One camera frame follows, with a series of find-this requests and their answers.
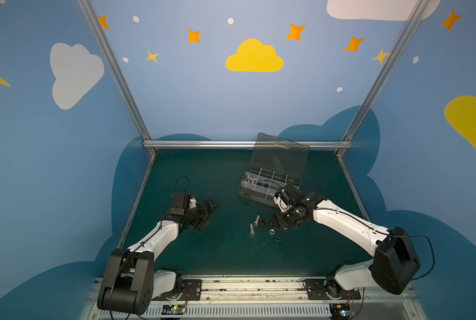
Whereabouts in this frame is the silver wing nut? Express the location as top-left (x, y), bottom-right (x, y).
top-left (245, 174), bottom-right (257, 185)

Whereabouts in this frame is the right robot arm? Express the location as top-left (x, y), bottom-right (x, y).
top-left (273, 184), bottom-right (421, 299)

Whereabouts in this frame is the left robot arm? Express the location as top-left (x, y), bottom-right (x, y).
top-left (97, 193), bottom-right (219, 316)

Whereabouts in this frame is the black hex bolt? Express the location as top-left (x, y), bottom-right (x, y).
top-left (261, 218), bottom-right (273, 225)

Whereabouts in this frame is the clear plastic organizer box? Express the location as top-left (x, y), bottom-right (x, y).
top-left (237, 133), bottom-right (310, 207)

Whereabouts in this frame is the left circuit board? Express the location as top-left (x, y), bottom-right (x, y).
top-left (161, 305), bottom-right (187, 316)

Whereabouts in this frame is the circuit board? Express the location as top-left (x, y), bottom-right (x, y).
top-left (161, 305), bottom-right (187, 316)
top-left (330, 304), bottom-right (355, 320)

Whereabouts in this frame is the right circuit board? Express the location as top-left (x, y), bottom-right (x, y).
top-left (330, 304), bottom-right (355, 320)

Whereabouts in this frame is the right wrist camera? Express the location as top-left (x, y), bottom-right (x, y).
top-left (273, 192), bottom-right (289, 213)

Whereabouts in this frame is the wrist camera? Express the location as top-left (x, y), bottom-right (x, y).
top-left (168, 193), bottom-right (197, 216)
top-left (273, 192), bottom-right (289, 213)

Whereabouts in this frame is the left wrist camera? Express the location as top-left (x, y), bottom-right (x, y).
top-left (168, 193), bottom-right (197, 216)

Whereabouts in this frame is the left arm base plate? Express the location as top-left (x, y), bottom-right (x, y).
top-left (154, 279), bottom-right (203, 301)

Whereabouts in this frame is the rear aluminium frame bar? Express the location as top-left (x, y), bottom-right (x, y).
top-left (143, 140), bottom-right (353, 149)

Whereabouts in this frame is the right aluminium frame post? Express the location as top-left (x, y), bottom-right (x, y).
top-left (342, 0), bottom-right (431, 149)

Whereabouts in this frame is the aluminium frame post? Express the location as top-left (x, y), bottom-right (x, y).
top-left (77, 0), bottom-right (157, 157)
top-left (342, 0), bottom-right (431, 149)

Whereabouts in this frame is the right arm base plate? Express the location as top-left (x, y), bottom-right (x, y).
top-left (303, 278), bottom-right (362, 300)

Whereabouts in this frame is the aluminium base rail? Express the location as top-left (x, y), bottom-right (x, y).
top-left (79, 275), bottom-right (427, 320)

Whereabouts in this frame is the left aluminium frame post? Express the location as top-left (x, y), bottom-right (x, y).
top-left (77, 0), bottom-right (157, 157)

